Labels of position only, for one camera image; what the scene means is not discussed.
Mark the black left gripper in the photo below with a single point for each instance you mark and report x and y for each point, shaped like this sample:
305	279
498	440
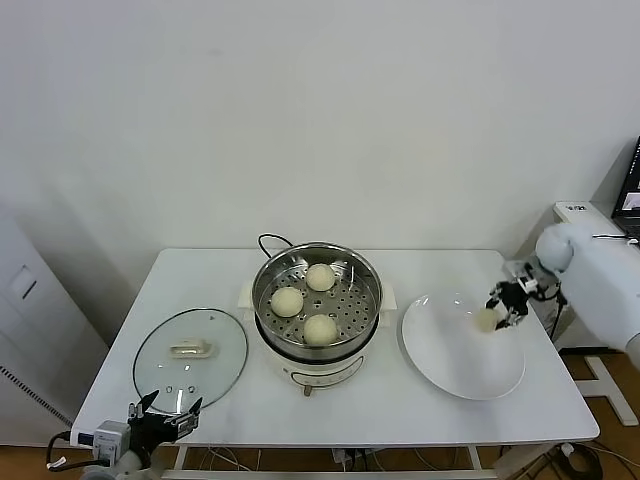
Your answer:
152	431

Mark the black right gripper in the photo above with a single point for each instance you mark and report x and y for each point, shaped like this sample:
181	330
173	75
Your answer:
515	299

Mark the white steamed baozi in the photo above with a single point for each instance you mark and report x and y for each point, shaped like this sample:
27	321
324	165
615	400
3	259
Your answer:
320	329
486	320
286	301
320	276

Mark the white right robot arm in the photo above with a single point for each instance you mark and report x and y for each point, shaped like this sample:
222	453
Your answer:
600	290

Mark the stainless steel steamer basket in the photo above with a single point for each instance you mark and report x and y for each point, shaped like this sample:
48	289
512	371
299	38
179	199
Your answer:
350	310

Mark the white round plate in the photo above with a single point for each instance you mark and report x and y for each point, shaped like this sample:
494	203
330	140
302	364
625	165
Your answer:
450	360

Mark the grey cabinet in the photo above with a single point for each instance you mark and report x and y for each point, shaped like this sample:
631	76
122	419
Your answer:
30	325

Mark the white electric cooker pot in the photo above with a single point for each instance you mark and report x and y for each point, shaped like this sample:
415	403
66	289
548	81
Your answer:
325	372

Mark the black laptop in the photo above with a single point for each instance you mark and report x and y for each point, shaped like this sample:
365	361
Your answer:
631	200

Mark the power strip under table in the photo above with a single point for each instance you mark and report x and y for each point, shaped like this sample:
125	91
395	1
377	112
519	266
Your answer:
352	456

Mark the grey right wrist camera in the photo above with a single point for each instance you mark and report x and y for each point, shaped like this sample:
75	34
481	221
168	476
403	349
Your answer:
525	277

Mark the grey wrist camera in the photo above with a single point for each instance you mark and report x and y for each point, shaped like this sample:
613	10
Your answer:
525	277
112	440

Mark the white table frame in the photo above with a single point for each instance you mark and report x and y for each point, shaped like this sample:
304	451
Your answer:
178	457

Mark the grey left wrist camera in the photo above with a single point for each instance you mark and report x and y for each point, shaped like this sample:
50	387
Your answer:
112	440

